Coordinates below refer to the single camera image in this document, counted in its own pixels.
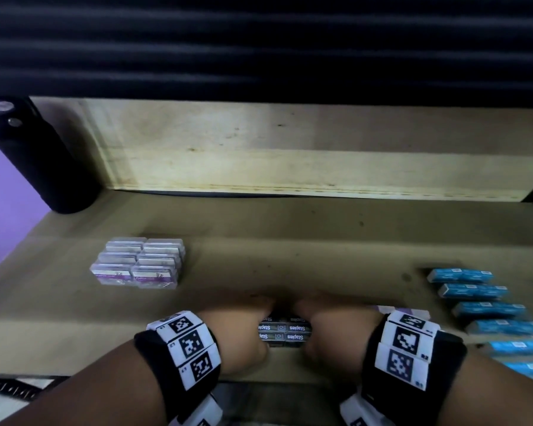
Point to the black water bottle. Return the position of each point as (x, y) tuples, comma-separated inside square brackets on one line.
[(44, 159)]

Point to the row of blue boxes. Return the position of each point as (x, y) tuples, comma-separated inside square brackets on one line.
[(484, 310)]

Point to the wooden back board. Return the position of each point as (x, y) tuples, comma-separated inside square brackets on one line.
[(293, 150)]

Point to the white purple box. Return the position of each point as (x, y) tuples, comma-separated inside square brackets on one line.
[(408, 312)]

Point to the black right wristband with markers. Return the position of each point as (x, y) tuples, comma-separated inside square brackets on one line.
[(408, 350)]

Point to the black perforated metal strip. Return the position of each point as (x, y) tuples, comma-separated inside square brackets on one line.
[(13, 386)]

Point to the black wristband with markers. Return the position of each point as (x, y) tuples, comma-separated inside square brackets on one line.
[(191, 346), (408, 350)]

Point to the person's left forearm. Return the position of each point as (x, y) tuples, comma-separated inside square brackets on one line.
[(106, 390)]

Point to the stack of black staple boxes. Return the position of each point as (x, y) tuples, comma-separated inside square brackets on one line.
[(284, 332)]

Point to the person's right hand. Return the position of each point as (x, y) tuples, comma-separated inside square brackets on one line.
[(337, 337)]

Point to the person's left fingers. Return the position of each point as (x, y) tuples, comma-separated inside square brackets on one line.
[(263, 305)]

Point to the person's left hand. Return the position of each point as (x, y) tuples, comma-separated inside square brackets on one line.
[(235, 332)]

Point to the stack of purple-label clear boxes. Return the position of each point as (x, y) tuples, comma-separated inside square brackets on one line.
[(137, 262)]

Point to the dark corrugated shutter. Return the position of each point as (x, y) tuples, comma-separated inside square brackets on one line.
[(266, 44)]

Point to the person's right forearm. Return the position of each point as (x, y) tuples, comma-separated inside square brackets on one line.
[(497, 390)]

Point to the person's right fingers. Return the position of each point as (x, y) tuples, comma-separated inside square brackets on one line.
[(305, 306)]

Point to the black left wristband with markers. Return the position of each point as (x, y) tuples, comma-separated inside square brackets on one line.
[(191, 346)]

